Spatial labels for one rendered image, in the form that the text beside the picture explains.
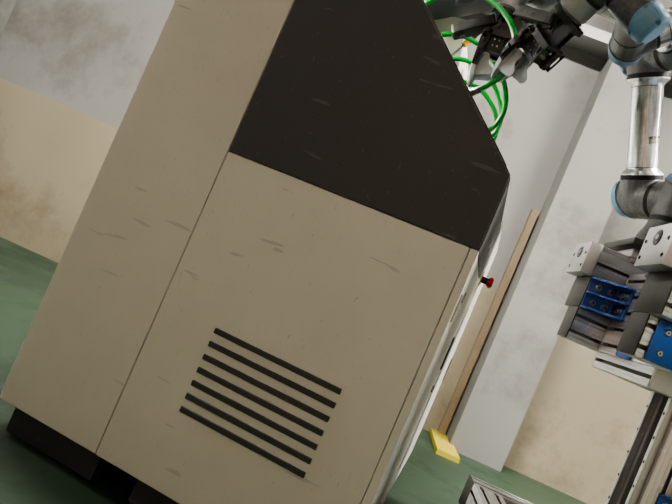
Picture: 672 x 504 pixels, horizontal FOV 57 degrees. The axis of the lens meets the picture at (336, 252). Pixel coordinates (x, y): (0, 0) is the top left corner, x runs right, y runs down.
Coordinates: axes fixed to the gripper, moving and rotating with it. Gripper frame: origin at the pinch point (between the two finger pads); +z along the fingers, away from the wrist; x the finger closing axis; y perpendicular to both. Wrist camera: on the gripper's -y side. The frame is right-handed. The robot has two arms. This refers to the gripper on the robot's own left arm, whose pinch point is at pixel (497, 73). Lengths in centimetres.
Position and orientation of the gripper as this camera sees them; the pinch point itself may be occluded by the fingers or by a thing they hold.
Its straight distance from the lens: 156.1
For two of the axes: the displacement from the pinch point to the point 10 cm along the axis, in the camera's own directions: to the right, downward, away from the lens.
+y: 2.7, 8.4, -4.8
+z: -5.7, 5.4, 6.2
